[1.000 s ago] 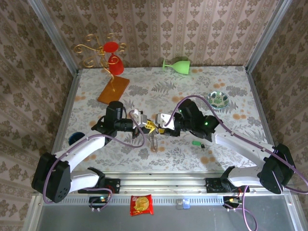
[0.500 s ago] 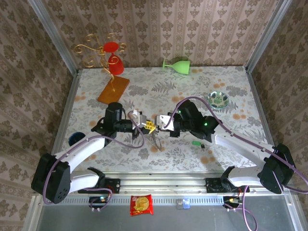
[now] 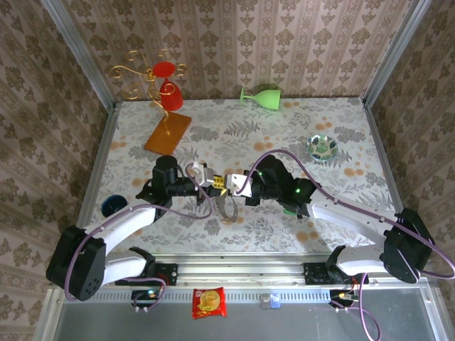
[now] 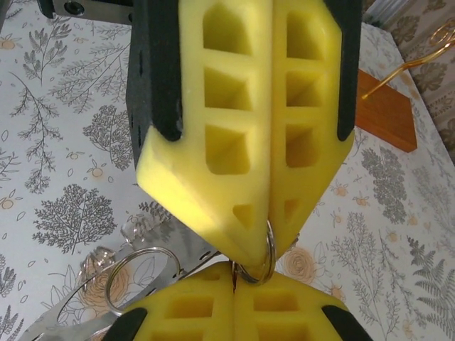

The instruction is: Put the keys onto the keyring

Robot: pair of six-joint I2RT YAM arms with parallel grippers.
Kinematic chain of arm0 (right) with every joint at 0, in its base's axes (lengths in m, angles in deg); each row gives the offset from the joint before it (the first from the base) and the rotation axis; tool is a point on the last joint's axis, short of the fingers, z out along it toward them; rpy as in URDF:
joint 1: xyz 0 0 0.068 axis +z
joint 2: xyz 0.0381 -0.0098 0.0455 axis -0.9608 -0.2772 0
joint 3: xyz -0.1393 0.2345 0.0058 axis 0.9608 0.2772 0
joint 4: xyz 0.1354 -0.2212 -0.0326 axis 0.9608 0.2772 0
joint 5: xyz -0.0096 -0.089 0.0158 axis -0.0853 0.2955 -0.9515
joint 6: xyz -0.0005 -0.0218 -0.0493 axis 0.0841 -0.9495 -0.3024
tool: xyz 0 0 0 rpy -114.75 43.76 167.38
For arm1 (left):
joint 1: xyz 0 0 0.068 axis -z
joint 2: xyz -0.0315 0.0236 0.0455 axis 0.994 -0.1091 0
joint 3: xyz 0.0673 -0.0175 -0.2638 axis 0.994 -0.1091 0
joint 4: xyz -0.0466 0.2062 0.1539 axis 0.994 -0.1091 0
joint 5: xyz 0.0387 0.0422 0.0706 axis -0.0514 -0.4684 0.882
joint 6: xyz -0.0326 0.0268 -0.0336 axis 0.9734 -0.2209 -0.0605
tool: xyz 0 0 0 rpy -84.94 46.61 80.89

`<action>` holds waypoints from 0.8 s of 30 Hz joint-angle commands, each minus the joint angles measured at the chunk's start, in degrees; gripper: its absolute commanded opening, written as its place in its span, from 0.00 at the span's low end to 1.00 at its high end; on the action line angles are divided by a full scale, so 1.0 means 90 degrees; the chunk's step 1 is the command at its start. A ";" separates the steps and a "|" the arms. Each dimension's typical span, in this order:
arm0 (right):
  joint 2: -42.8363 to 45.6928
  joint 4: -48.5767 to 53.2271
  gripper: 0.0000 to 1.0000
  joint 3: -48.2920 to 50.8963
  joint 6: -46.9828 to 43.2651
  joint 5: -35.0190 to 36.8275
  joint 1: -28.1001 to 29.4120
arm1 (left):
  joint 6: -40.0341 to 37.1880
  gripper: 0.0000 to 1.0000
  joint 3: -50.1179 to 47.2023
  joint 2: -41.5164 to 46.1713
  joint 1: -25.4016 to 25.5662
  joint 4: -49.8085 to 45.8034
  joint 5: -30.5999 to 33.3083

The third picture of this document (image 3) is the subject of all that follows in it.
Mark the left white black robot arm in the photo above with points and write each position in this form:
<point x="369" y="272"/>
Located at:
<point x="124" y="222"/>

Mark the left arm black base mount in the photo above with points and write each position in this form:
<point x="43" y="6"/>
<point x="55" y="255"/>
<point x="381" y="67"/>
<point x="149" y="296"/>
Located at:
<point x="170" y="273"/>

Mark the small blue silver block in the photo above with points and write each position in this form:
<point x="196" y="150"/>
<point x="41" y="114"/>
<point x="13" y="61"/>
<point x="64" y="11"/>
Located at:
<point x="273" y="301"/>

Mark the aluminium frame post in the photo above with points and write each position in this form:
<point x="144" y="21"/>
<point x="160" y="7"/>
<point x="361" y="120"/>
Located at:
<point x="80" y="53"/>
<point x="394" y="53"/>

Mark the red wine glass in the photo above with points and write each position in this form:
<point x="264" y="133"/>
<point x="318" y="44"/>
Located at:
<point x="171" y="97"/>

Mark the red snack packet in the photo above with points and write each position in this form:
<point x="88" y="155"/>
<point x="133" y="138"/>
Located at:
<point x="209" y="302"/>

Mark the grey metal panel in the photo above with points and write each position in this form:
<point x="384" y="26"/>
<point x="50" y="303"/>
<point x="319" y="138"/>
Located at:
<point x="284" y="327"/>

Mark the leaf patterned bowl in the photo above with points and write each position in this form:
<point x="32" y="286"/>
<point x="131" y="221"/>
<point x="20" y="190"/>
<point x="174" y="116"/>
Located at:
<point x="321" y="147"/>

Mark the blue mug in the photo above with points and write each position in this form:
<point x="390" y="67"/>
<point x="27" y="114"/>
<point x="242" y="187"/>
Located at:
<point x="113" y="204"/>

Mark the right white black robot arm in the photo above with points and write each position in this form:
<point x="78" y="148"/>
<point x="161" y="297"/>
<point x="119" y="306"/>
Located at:
<point x="348" y="213"/>

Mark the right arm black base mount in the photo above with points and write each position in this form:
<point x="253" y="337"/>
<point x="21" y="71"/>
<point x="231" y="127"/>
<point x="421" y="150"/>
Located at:
<point x="314" y="273"/>

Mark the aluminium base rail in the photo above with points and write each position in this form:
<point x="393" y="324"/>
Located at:
<point x="241" y="271"/>

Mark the key with green tag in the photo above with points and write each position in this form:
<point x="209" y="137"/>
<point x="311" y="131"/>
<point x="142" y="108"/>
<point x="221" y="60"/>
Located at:
<point x="287" y="212"/>

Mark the aluminium table side rail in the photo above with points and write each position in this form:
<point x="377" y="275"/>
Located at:
<point x="379" y="142"/>
<point x="94" y="177"/>

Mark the green wine glass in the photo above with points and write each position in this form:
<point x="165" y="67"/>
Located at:
<point x="268" y="99"/>

